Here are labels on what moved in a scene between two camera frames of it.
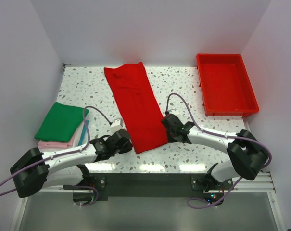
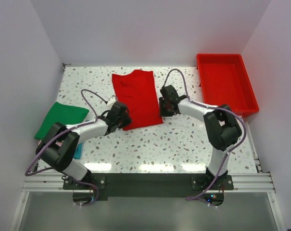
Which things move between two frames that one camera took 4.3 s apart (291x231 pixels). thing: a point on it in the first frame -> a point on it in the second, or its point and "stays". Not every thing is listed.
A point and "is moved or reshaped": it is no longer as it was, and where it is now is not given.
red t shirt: x=132 y=84 is moved or reshaped
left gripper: x=128 y=147 -> x=127 y=121
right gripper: x=171 y=139 -> x=162 y=112
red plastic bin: x=225 y=87 stays
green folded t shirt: x=62 y=123 stays
